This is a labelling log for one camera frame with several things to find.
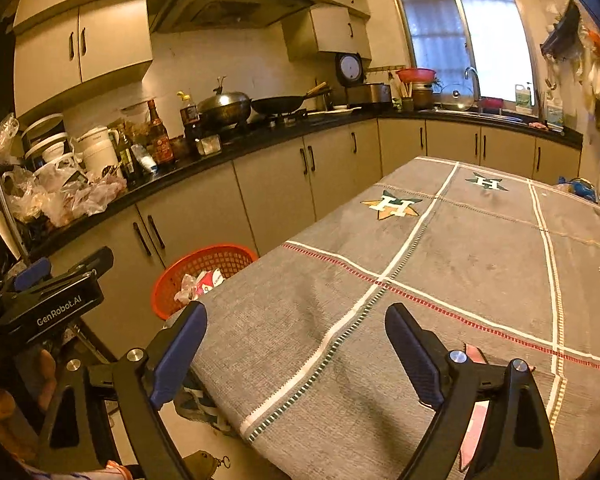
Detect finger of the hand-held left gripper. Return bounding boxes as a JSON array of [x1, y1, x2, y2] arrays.
[[14, 256, 53, 293], [30, 246, 115, 297]]

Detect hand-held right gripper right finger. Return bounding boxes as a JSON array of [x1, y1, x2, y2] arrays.
[[384, 302, 561, 480]]

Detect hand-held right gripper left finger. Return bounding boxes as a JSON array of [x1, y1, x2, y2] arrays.
[[37, 301, 208, 480]]

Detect red plastic basket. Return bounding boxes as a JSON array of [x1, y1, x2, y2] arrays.
[[151, 244, 259, 322]]

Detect person's left forearm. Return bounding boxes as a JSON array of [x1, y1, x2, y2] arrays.
[[0, 389, 36, 466]]

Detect person's left hand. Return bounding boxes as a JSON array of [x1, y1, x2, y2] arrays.
[[37, 349, 58, 412]]

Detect pink plastic bag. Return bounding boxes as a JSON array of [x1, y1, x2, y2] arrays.
[[174, 274, 202, 306]]

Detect pile of plastic bags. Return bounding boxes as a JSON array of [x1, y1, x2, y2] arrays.
[[0, 157, 128, 228]]

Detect torn red white box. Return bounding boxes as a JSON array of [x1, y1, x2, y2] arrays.
[[197, 269, 225, 293]]

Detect pink flat packet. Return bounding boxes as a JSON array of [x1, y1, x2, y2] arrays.
[[459, 342, 491, 472]]

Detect dark oil bottle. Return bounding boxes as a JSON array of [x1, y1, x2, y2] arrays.
[[116, 127, 137, 181]]

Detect white electric kettle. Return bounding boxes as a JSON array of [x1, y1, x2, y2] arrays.
[[75, 126, 121, 178]]

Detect small plastic water bottle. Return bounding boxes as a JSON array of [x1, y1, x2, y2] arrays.
[[130, 144, 158, 175]]

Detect red label sauce bottle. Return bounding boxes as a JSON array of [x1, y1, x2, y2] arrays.
[[147, 99, 176, 166]]

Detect dark cola bottle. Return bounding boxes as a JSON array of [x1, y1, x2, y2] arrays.
[[179, 91, 203, 156]]

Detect cream base cabinets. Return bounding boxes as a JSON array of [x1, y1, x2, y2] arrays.
[[45, 117, 583, 361]]

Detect steel pot with lid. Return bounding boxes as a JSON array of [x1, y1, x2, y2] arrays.
[[197, 76, 253, 128]]

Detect cream upper cabinets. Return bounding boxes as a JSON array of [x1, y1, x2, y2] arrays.
[[12, 0, 373, 116]]

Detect black kitchen countertop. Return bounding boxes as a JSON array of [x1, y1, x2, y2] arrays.
[[30, 107, 583, 261]]

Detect blue plastic bag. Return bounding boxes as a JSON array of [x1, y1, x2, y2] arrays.
[[557, 176, 600, 203]]

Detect black gas stove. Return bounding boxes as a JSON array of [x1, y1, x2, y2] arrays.
[[215, 107, 311, 133]]

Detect black wok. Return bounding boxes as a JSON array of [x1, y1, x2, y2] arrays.
[[251, 81, 331, 116]]

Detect brown ceramic pot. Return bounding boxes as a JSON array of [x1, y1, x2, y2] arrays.
[[411, 82, 437, 110]]

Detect glass pot lid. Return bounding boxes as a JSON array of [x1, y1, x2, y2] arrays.
[[439, 82, 476, 112]]

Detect stainless steel container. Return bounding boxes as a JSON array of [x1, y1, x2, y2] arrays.
[[345, 82, 393, 107]]

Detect green label detergent bottle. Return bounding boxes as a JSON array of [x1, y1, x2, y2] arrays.
[[514, 82, 535, 115]]

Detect steel faucet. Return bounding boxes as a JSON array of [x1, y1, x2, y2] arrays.
[[464, 66, 482, 103]]

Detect white detergent jug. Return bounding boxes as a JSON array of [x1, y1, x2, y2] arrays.
[[545, 94, 565, 128]]

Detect red colander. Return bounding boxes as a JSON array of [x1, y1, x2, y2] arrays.
[[396, 67, 438, 85]]

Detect range hood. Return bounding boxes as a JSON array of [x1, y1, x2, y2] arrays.
[[149, 0, 315, 35]]

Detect kitchen window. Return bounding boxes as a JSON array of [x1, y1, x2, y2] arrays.
[[385, 0, 537, 111]]

